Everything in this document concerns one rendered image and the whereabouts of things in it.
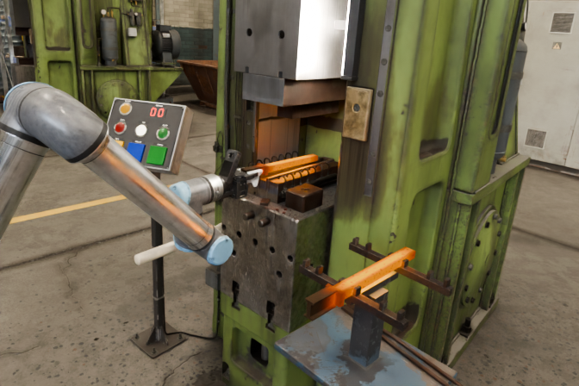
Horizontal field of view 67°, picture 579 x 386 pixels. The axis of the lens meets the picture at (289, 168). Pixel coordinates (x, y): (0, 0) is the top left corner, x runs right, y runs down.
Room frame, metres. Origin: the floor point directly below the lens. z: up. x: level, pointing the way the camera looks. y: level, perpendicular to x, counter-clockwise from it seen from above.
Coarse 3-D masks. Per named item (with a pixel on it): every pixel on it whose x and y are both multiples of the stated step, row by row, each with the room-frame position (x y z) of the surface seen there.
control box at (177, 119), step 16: (112, 112) 1.84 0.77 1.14; (128, 112) 1.82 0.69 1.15; (144, 112) 1.81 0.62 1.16; (176, 112) 1.79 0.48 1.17; (192, 112) 1.85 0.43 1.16; (112, 128) 1.80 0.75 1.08; (128, 128) 1.79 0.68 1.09; (160, 128) 1.76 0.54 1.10; (176, 128) 1.75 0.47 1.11; (144, 144) 1.74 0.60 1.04; (160, 144) 1.73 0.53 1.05; (176, 144) 1.71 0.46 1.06; (144, 160) 1.70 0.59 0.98; (176, 160) 1.71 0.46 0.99
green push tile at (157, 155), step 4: (152, 148) 1.71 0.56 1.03; (156, 148) 1.71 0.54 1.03; (160, 148) 1.71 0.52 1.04; (164, 148) 1.70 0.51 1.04; (152, 152) 1.71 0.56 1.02; (156, 152) 1.70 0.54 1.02; (160, 152) 1.70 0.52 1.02; (164, 152) 1.70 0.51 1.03; (148, 156) 1.70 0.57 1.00; (152, 156) 1.70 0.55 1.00; (156, 156) 1.69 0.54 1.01; (160, 156) 1.69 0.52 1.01; (164, 156) 1.69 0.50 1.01; (148, 160) 1.69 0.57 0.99; (152, 160) 1.69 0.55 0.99; (156, 160) 1.68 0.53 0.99; (160, 160) 1.68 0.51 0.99; (164, 160) 1.68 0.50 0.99; (152, 164) 1.69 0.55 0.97; (156, 164) 1.68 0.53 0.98; (160, 164) 1.67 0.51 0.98
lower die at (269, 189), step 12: (300, 168) 1.68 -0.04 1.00; (312, 168) 1.72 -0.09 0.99; (324, 168) 1.73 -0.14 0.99; (336, 168) 1.78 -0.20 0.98; (276, 180) 1.53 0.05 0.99; (288, 180) 1.54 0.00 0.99; (312, 180) 1.65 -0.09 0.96; (336, 180) 1.79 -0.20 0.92; (252, 192) 1.58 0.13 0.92; (264, 192) 1.54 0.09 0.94; (276, 192) 1.50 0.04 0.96
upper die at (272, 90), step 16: (256, 80) 1.58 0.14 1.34; (272, 80) 1.53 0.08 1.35; (288, 80) 1.51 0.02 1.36; (304, 80) 1.58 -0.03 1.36; (320, 80) 1.65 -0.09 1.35; (336, 80) 1.73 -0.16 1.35; (256, 96) 1.58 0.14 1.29; (272, 96) 1.53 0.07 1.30; (288, 96) 1.52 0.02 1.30; (304, 96) 1.59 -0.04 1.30; (320, 96) 1.66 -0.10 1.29; (336, 96) 1.74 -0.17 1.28
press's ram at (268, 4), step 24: (240, 0) 1.64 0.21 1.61; (264, 0) 1.57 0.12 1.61; (288, 0) 1.50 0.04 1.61; (312, 0) 1.51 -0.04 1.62; (336, 0) 1.61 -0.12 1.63; (240, 24) 1.64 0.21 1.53; (264, 24) 1.56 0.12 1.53; (288, 24) 1.50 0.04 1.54; (312, 24) 1.51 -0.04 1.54; (336, 24) 1.61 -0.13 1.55; (240, 48) 1.63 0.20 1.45; (264, 48) 1.56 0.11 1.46; (288, 48) 1.49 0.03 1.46; (312, 48) 1.52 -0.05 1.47; (336, 48) 1.63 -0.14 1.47; (264, 72) 1.56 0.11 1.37; (288, 72) 1.49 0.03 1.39; (312, 72) 1.53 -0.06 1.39; (336, 72) 1.64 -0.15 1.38
